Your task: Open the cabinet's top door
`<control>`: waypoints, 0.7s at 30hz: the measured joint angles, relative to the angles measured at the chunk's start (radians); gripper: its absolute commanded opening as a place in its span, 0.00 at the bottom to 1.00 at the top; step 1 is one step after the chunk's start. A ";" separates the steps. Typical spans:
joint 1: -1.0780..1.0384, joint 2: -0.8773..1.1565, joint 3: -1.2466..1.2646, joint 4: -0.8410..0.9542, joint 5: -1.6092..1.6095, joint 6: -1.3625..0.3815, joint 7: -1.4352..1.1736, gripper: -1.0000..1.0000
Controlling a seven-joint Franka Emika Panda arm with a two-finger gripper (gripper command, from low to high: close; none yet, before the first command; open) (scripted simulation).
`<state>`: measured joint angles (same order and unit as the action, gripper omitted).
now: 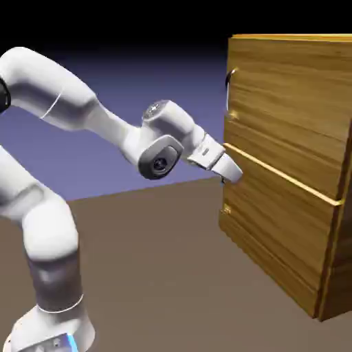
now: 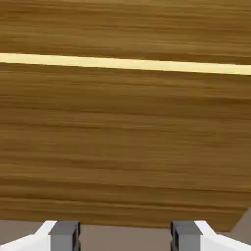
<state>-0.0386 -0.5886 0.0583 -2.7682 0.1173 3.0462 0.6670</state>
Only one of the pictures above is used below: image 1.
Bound curved metal door handle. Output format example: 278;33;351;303
219;175;232;216
224;67;239;120

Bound wooden cabinet door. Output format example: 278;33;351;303
223;36;352;206
218;146;344;320

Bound light wood cabinet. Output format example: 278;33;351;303
218;33;352;323

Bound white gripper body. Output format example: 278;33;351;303
210;152;244;185

